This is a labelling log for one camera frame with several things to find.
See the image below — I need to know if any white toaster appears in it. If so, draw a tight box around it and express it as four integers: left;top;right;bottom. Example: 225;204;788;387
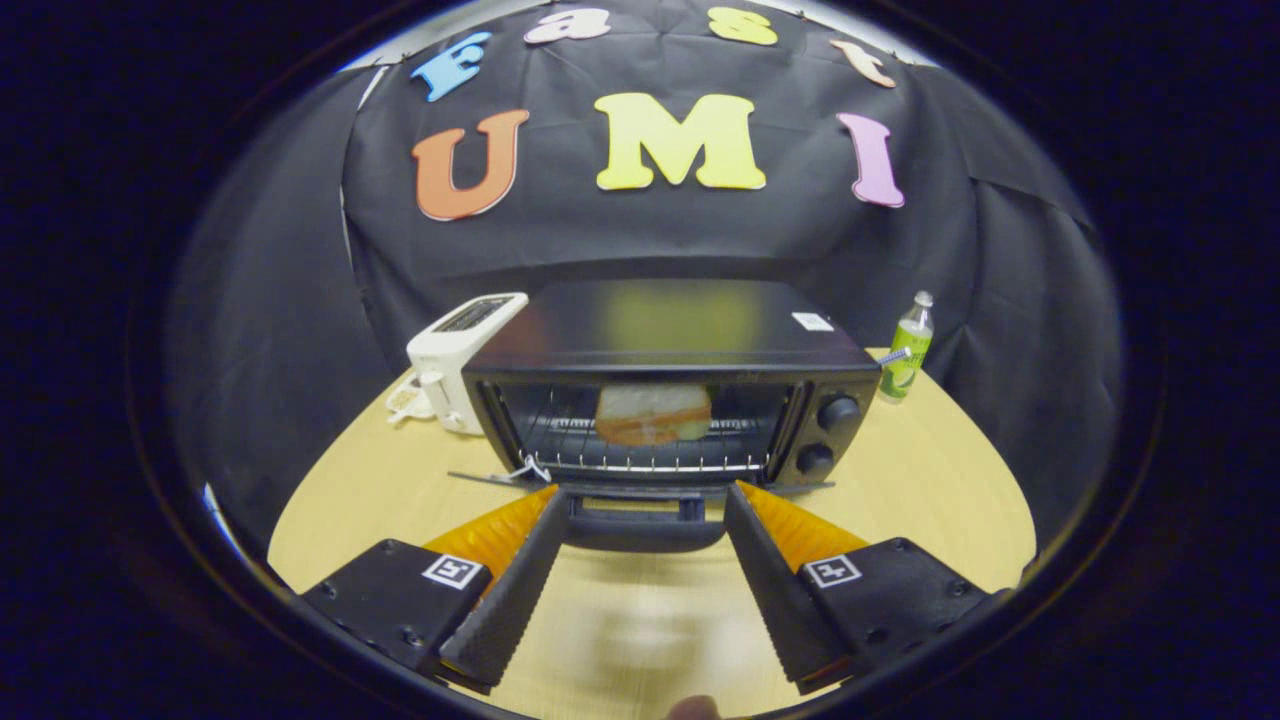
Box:
407;292;529;436

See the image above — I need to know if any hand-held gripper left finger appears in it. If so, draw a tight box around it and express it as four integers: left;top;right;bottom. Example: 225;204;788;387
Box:
300;486;573;695

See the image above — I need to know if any white toaster power cord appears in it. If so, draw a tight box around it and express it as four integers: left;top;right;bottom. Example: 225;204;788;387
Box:
385;373;437;426

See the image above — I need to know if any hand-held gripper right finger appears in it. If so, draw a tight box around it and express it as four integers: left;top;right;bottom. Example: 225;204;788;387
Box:
722;481;1011;696

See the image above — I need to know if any lettuce sandwich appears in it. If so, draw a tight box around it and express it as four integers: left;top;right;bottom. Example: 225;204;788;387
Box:
595;383;713;447

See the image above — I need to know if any green label plastic bottle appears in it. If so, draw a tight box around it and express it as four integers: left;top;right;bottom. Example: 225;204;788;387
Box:
878;291;936;404

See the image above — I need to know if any black toaster oven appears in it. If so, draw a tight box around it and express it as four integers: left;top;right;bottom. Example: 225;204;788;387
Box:
447;280;883;554

